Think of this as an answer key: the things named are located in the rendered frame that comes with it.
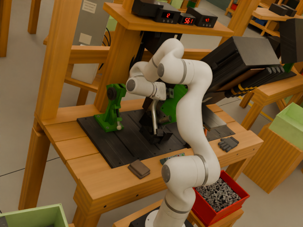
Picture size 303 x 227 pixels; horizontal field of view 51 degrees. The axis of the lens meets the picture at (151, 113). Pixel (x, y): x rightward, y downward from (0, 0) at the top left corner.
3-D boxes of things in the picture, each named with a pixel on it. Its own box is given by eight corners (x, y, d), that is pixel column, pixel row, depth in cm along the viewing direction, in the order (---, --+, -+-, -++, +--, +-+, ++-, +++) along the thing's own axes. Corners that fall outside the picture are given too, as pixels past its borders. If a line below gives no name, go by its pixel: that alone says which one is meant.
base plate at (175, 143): (234, 135, 235) (236, 133, 234) (112, 170, 162) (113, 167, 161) (197, 102, 258) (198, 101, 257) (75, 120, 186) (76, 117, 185)
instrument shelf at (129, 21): (231, 37, 215) (234, 32, 213) (126, 29, 156) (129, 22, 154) (207, 21, 229) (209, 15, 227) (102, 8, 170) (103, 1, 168)
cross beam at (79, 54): (209, 61, 256) (214, 52, 251) (60, 64, 171) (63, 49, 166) (205, 58, 259) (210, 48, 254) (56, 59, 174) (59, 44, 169)
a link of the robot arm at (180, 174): (197, 211, 129) (219, 170, 116) (156, 217, 120) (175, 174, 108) (184, 188, 137) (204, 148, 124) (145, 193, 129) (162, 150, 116)
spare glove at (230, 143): (227, 136, 227) (228, 133, 225) (239, 145, 222) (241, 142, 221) (213, 143, 212) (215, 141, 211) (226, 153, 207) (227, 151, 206)
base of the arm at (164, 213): (193, 240, 139) (208, 213, 129) (158, 254, 129) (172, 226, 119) (171, 206, 152) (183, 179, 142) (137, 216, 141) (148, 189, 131)
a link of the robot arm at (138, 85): (139, 83, 174) (143, 99, 172) (122, 79, 164) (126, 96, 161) (150, 77, 170) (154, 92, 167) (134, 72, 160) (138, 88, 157)
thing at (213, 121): (225, 128, 193) (227, 124, 192) (208, 132, 183) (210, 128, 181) (184, 92, 215) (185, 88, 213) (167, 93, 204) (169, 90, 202)
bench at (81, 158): (213, 215, 285) (262, 143, 240) (57, 297, 187) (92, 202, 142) (166, 162, 324) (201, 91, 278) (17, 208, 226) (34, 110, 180)
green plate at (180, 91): (179, 121, 191) (198, 93, 184) (171, 120, 185) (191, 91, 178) (167, 110, 197) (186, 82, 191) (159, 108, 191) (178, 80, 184)
